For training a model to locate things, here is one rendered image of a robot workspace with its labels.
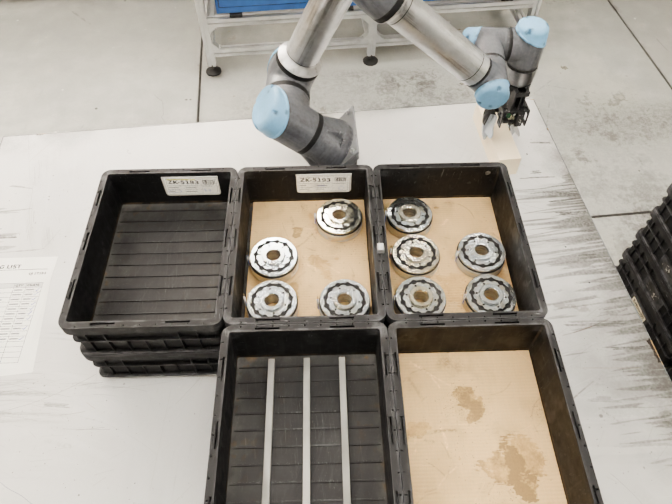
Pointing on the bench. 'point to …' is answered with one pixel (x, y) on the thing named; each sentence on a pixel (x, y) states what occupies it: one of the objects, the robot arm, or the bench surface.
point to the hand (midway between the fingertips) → (496, 133)
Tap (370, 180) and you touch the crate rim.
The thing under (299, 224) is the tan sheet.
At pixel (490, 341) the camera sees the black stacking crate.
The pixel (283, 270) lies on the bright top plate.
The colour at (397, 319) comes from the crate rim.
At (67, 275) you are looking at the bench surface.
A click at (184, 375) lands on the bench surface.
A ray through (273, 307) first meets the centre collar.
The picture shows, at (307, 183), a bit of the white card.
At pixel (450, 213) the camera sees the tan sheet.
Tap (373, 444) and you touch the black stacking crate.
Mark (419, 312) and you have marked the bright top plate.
